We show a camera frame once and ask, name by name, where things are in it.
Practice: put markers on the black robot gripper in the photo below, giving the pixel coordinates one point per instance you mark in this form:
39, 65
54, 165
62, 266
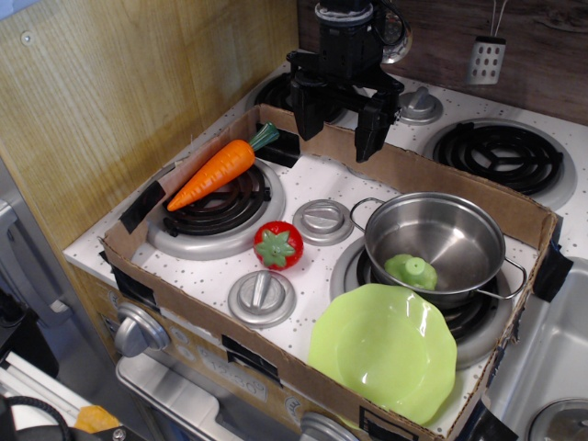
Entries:
349, 55

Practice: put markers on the green toy broccoli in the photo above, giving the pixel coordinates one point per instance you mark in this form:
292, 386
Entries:
412, 270

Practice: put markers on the silver stove knob back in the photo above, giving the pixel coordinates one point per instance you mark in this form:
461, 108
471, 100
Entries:
420, 107

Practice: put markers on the silver stove knob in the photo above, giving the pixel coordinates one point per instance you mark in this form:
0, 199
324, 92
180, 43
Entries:
262, 299
323, 222
420, 107

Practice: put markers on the hanging metal ladle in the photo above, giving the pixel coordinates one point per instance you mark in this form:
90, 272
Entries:
397, 38

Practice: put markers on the silver stove knob centre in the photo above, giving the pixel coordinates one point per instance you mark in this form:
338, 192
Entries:
323, 222

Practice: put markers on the orange toy carrot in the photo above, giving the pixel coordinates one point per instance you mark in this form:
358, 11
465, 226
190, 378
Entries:
231, 161

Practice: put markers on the front left coil burner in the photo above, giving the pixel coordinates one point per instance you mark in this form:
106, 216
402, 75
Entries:
223, 223

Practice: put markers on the red toy strawberry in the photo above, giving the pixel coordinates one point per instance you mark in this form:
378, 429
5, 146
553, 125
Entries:
278, 245

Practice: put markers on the hanging metal grater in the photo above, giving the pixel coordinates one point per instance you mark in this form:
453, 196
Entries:
486, 60

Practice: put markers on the stainless steel pot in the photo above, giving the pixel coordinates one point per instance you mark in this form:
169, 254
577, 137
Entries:
460, 240

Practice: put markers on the back right coil burner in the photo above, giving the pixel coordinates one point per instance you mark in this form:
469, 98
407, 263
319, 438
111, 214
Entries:
512, 154

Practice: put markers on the silver stove knob front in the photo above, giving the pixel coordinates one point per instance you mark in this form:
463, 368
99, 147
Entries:
262, 299

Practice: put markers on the light green plastic plate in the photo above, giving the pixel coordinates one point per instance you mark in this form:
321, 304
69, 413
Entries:
390, 346

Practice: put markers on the front right coil burner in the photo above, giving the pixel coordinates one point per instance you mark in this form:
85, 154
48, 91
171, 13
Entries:
476, 326

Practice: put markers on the silver oven front knob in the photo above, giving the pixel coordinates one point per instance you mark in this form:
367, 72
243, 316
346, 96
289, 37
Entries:
138, 331

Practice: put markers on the silver oven knob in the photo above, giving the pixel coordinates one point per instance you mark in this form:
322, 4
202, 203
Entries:
138, 331
317, 427

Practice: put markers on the steel sink basin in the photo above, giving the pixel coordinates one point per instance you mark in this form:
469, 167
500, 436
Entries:
547, 363

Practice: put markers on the sink drain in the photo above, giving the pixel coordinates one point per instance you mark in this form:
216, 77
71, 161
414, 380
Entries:
564, 419

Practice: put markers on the silver oven door handle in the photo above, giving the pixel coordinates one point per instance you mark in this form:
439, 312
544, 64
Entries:
179, 400

